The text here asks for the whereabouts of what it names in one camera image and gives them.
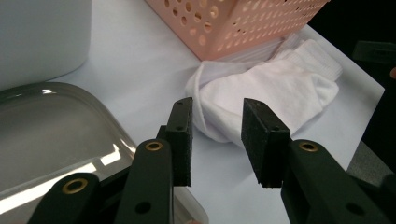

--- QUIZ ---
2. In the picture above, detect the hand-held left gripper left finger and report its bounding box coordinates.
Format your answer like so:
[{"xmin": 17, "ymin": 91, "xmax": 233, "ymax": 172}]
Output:
[{"xmin": 156, "ymin": 96, "xmax": 194, "ymax": 188}]

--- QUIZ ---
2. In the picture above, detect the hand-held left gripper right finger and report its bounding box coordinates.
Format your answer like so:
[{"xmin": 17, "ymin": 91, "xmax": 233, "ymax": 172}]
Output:
[{"xmin": 241, "ymin": 98, "xmax": 292, "ymax": 189}]

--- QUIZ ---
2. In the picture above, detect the pink perforated plastic basket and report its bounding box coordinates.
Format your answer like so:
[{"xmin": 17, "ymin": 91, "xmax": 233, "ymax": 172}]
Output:
[{"xmin": 145, "ymin": 0, "xmax": 331, "ymax": 62}]

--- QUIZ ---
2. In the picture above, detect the silver metal tray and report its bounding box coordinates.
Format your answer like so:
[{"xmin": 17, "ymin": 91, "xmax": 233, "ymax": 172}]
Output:
[{"xmin": 0, "ymin": 81, "xmax": 209, "ymax": 224}]

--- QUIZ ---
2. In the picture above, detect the white compartment storage box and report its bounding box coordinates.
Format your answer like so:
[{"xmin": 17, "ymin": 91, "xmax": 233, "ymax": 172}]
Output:
[{"xmin": 0, "ymin": 0, "xmax": 92, "ymax": 91}]

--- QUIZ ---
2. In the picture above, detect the white table cover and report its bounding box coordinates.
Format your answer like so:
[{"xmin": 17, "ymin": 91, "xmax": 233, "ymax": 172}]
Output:
[{"xmin": 49, "ymin": 0, "xmax": 386, "ymax": 224}]

